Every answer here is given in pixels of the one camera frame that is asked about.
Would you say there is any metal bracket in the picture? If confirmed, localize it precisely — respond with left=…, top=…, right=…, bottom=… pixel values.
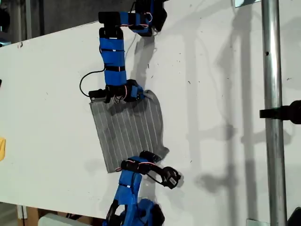
left=231, top=0, right=261, bottom=9

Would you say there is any black round object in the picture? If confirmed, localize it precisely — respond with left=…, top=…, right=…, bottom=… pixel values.
left=0, top=7, right=11, bottom=33

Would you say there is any brown wooden table frame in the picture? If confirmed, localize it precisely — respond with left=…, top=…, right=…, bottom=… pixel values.
left=24, top=207, right=40, bottom=226

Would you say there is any black camera cable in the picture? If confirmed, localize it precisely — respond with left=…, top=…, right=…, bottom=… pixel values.
left=145, top=173, right=166, bottom=187
left=79, top=67, right=106, bottom=97

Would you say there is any white box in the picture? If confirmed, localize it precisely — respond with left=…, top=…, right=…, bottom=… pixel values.
left=37, top=213, right=95, bottom=226

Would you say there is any grey striped towel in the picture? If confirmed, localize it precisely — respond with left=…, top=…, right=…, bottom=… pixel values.
left=89, top=89, right=170, bottom=174

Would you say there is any steel post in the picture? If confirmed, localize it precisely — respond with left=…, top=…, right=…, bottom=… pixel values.
left=261, top=0, right=289, bottom=226

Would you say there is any black clamp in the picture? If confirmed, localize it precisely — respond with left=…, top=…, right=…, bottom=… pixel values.
left=259, top=100, right=301, bottom=125

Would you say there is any grey metal pole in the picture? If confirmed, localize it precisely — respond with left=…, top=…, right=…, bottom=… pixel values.
left=24, top=0, right=32, bottom=40

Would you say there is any large black object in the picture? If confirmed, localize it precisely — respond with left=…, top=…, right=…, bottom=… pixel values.
left=286, top=207, right=301, bottom=226

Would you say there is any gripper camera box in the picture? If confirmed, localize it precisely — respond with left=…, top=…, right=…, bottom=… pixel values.
left=161, top=166, right=182, bottom=190
left=88, top=89, right=107, bottom=102

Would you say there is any camera black stalk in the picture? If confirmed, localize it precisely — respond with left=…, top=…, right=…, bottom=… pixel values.
left=147, top=163, right=168, bottom=176

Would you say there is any yellow object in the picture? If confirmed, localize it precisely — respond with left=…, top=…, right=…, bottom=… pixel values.
left=0, top=137, right=7, bottom=162

